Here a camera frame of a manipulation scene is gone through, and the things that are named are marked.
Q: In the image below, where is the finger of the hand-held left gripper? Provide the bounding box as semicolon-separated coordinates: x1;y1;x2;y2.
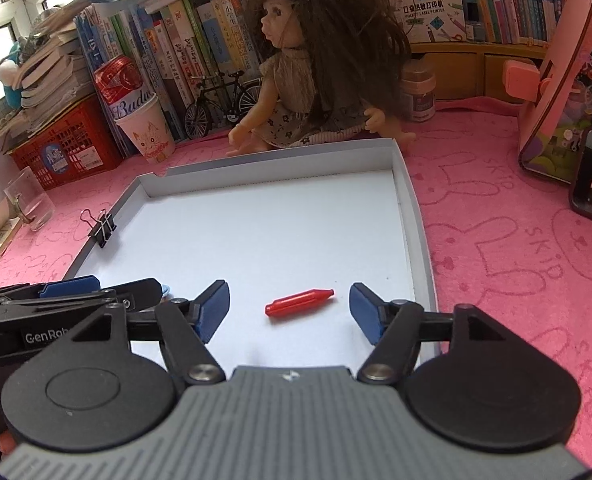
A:
0;275;101;305
0;278;163;322

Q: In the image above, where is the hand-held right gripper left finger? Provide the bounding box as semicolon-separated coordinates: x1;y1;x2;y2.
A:
50;280;231;386

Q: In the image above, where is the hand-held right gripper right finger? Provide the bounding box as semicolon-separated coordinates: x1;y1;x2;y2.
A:
350;282;522;386

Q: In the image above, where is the red crayon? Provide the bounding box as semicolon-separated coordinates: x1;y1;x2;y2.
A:
266;287;335;318

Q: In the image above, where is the white cardboard box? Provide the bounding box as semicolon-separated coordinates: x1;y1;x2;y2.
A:
60;137;439;361

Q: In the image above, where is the black binder clip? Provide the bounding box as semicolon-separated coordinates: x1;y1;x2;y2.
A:
80;210;116;249

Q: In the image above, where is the clear acrylic holder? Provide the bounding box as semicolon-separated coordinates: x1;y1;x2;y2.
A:
3;166;55;232

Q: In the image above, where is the red plastic crate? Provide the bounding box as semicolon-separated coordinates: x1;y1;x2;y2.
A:
8;95;124;191

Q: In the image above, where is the pink printed cloth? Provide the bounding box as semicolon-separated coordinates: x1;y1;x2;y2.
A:
0;97;592;471

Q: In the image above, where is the white paper cup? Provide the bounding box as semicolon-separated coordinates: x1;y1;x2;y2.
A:
114;94;177;163

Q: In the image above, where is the black model bicycle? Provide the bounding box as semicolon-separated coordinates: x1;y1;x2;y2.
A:
183;71;264;140

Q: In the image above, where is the blue and white plush toy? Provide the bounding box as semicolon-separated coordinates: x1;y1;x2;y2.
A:
0;40;26;108

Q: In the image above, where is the stack of worn books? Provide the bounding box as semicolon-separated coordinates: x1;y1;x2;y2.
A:
0;7;96;151

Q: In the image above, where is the red beer can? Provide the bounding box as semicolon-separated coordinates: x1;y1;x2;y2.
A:
93;55;151;121

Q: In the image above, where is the small brown-lidded jar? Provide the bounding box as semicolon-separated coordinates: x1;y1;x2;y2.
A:
401;57;437;122

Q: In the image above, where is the brown-haired doll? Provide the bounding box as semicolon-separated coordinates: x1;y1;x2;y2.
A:
226;0;419;158

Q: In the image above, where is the wooden drawer shelf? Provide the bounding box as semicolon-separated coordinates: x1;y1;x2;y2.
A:
411;40;552;103

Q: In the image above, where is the row of tall picture books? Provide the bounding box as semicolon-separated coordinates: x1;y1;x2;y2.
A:
73;0;267;158

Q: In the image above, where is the pink triangular toy house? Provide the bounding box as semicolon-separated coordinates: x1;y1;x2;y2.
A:
506;0;592;186

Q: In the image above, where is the white label printer box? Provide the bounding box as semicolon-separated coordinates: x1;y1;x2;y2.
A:
376;0;464;43

